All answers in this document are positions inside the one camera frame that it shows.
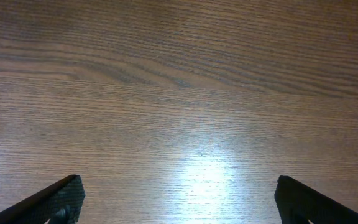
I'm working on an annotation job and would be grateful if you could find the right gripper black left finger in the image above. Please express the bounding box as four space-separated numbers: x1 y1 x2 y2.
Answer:
0 174 85 224

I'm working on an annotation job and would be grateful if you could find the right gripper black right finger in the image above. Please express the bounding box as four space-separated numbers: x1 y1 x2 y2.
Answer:
274 175 358 224

